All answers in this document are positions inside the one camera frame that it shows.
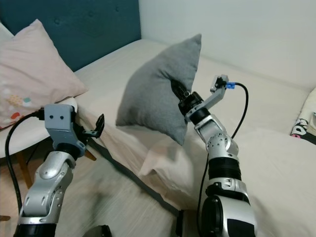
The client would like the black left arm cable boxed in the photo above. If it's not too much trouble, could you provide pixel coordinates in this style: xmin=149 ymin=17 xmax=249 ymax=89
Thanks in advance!
xmin=4 ymin=111 xmax=48 ymax=214

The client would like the white plush toy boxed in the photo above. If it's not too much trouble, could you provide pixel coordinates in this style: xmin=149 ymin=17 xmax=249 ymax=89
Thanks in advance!
xmin=290 ymin=88 xmax=316 ymax=139

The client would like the pink printed pillow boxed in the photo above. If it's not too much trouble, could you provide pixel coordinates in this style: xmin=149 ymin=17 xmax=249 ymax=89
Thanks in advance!
xmin=0 ymin=19 xmax=89 ymax=130

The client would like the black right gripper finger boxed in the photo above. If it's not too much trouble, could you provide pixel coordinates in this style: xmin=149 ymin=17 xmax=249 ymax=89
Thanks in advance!
xmin=170 ymin=79 xmax=189 ymax=99

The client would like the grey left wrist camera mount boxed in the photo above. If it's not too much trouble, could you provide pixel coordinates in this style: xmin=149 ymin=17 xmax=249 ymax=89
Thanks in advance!
xmin=43 ymin=104 xmax=86 ymax=159

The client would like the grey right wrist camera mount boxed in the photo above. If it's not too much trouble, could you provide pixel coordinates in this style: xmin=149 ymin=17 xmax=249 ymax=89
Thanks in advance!
xmin=185 ymin=75 xmax=229 ymax=122

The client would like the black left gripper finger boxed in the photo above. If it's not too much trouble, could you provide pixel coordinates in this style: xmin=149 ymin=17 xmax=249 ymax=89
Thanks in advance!
xmin=91 ymin=114 xmax=106 ymax=138

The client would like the grey square pillow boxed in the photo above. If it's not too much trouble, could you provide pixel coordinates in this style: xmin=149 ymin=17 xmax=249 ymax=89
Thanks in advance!
xmin=116 ymin=34 xmax=202 ymax=147

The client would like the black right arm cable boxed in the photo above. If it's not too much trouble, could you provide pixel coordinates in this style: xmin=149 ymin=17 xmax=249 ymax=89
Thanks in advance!
xmin=196 ymin=82 xmax=249 ymax=234

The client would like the teal upholstered headboard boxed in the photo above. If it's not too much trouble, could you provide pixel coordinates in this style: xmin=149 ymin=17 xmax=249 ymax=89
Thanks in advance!
xmin=0 ymin=0 xmax=142 ymax=73

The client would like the white pillow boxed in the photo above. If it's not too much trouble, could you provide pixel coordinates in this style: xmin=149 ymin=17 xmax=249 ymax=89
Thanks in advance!
xmin=0 ymin=24 xmax=14 ymax=42

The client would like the black robot leg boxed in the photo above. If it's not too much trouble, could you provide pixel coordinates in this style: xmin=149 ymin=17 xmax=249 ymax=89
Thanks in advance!
xmin=88 ymin=225 xmax=112 ymax=237

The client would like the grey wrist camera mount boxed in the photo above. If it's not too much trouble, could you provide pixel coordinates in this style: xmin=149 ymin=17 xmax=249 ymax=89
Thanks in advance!
xmin=43 ymin=104 xmax=86 ymax=159
xmin=185 ymin=75 xmax=229 ymax=122

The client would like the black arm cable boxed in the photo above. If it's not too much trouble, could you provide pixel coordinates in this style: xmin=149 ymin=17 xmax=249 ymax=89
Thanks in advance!
xmin=4 ymin=111 xmax=48 ymax=214
xmin=196 ymin=82 xmax=249 ymax=234

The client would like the white chair with wooden legs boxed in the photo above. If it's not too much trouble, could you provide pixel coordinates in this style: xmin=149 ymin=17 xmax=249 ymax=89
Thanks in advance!
xmin=0 ymin=97 xmax=97 ymax=221

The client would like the bed with cream blanket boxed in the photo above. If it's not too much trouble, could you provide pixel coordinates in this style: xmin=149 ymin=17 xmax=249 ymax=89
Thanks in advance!
xmin=74 ymin=39 xmax=316 ymax=237

